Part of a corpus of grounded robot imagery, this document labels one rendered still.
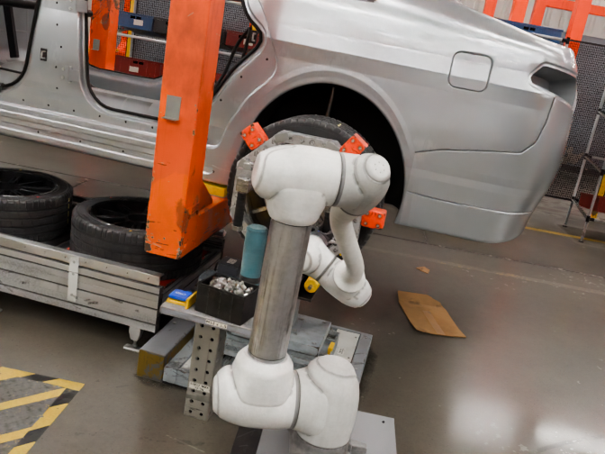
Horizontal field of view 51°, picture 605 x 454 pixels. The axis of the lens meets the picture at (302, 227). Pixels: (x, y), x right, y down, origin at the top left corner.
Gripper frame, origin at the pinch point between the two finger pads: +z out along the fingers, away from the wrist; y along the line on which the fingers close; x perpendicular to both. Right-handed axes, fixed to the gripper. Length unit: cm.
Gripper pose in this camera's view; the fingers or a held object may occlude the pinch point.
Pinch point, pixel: (326, 229)
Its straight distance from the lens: 234.4
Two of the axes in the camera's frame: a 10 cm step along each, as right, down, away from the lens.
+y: 9.6, 2.2, -1.7
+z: 2.2, -2.4, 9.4
